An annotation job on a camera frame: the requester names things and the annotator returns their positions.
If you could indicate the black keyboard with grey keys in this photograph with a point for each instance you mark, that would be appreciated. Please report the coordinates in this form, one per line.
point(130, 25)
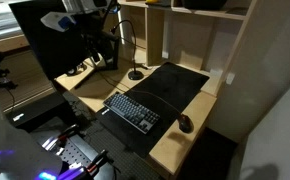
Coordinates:
point(131, 111)

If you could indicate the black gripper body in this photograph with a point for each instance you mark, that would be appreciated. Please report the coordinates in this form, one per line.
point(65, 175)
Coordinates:
point(87, 35)

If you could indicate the black gooseneck desk lamp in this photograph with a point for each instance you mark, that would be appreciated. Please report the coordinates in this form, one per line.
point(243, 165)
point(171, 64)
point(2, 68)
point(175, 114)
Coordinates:
point(135, 75)

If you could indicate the wooden shelf unit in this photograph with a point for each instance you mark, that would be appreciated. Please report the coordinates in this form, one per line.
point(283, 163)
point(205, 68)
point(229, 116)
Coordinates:
point(191, 40)

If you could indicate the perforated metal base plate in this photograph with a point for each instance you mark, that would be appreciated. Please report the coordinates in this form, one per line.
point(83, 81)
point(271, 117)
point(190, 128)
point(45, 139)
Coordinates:
point(73, 151)

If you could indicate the wooden bed frame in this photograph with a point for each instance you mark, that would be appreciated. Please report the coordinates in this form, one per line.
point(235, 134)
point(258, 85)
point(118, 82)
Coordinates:
point(5, 45)

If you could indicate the black computer monitor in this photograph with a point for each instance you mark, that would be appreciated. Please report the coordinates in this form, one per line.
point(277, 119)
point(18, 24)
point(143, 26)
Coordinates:
point(51, 53)

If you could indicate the black box with white label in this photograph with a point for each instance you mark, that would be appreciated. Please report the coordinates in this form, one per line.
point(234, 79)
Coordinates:
point(38, 108)

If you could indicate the large black desk mat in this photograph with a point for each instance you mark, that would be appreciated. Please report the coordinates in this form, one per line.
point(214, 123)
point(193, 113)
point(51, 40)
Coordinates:
point(173, 83)

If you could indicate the round black stand base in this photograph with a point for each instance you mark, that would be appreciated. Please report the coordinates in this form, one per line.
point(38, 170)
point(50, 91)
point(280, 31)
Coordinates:
point(75, 70)

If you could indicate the red and black clamp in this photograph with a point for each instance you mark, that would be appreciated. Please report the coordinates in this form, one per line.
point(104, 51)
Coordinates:
point(68, 131)
point(97, 160)

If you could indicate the yellow rubber duck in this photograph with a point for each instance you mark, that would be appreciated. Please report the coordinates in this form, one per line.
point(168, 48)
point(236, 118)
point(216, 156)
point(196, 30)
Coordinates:
point(151, 1)

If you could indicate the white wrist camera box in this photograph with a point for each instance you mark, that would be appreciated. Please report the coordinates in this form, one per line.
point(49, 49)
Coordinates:
point(56, 20)

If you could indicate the black computer mouse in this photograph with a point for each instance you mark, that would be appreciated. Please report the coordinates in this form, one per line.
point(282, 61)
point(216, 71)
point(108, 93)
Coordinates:
point(185, 124)

